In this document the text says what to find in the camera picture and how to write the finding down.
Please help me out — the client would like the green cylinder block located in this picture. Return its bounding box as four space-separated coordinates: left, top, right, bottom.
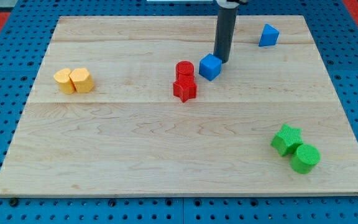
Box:
290 144 321 174

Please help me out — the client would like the light wooden board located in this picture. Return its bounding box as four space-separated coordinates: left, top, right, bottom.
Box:
0 16 358 198

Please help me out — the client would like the yellow hexagon block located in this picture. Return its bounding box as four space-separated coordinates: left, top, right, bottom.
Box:
69 68 94 93

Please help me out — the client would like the blue cube block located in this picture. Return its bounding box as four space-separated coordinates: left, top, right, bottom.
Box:
199 54 222 81

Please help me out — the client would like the yellow heart block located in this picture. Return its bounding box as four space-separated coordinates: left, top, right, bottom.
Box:
53 68 75 95

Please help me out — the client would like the red cylinder block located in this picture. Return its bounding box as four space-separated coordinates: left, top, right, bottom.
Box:
175 61 194 80

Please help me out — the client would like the green star block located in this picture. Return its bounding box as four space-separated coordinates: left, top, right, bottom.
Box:
270 124 303 157

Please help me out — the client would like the red star block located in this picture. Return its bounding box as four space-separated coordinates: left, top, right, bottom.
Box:
173 77 197 103

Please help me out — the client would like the blue triangle block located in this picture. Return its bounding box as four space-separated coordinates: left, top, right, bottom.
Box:
259 24 280 47

